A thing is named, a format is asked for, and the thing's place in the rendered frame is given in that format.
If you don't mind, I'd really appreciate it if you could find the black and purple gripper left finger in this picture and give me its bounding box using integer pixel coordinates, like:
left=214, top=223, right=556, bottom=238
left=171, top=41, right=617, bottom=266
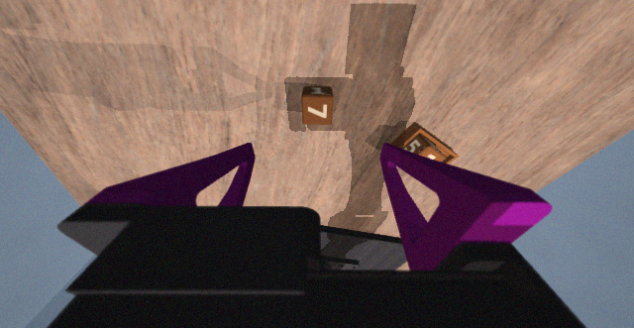
left=85, top=143, right=256, bottom=206

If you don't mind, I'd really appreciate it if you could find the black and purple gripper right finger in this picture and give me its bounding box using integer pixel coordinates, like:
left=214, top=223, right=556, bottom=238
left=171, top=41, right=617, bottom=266
left=380, top=143, right=552, bottom=271

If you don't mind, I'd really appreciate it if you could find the brown number cube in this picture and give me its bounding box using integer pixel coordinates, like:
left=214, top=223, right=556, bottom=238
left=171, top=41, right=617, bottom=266
left=301, top=86, right=334, bottom=125
left=402, top=134, right=446, bottom=162

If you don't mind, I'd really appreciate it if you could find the brown wooden tray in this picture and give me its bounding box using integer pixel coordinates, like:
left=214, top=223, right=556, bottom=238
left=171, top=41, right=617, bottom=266
left=391, top=122, right=459, bottom=164

